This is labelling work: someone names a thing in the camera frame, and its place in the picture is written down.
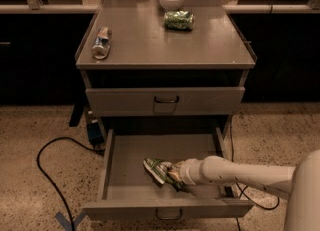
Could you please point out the long counter ledge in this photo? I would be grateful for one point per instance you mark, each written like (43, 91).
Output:
(232, 9)

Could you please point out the grey drawer cabinet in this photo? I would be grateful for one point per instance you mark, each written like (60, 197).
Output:
(145, 54)

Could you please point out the blue tape cross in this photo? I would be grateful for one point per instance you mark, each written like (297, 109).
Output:
(66, 224)

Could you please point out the blue power box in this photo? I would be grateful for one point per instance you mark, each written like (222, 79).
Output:
(94, 133)

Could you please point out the closed grey top drawer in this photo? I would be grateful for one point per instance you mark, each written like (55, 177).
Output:
(165, 101)

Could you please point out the green jalapeno chip bag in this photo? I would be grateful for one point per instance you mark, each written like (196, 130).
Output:
(159, 169)

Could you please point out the green soda can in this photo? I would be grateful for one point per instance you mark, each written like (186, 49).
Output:
(179, 20)

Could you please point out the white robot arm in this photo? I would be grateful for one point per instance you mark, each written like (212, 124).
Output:
(299, 185)

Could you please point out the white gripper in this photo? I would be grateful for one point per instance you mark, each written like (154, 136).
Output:
(187, 172)

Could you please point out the open grey middle drawer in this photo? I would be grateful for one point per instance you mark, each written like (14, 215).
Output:
(127, 191)

